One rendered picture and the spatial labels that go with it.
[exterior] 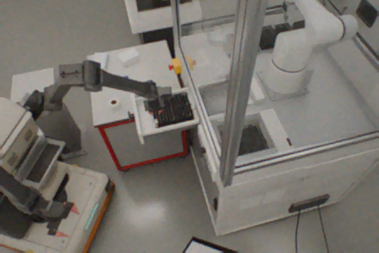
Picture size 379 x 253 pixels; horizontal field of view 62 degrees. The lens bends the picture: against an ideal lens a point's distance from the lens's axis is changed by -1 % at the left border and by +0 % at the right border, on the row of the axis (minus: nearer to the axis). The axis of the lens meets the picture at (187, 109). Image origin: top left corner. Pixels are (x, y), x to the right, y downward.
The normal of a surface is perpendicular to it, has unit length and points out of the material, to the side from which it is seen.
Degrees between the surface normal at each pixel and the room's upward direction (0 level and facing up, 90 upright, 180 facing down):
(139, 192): 0
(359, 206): 0
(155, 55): 0
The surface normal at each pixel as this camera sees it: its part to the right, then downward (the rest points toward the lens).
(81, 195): -0.04, -0.59
